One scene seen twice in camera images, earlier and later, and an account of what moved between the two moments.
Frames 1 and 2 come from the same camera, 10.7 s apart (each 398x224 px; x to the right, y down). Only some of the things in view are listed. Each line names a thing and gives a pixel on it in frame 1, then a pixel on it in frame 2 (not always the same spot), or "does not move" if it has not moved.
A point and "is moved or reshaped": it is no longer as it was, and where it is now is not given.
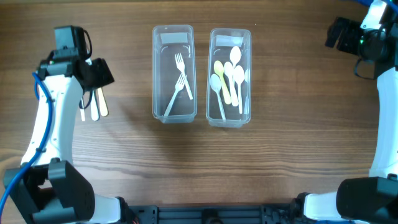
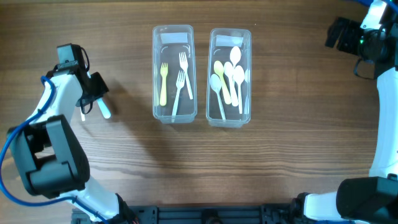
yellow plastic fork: x=102 y=102 -> x=164 y=70
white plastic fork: x=180 y=65 is moved or reshaped
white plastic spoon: x=239 y=74 does not move
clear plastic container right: x=220 y=42 does not move
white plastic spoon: x=235 y=55 does not move
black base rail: x=272 y=214 does not move
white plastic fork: x=82 y=111 does not move
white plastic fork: x=94 y=106 -> x=104 y=108
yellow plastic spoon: x=219 y=68 does not move
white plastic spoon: x=216 y=84 does not move
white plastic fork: x=179 y=86 is moved or reshaped
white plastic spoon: x=228 y=71 does not move
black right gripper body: x=350 y=40 does not move
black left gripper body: x=101 y=74 -> x=98 y=86
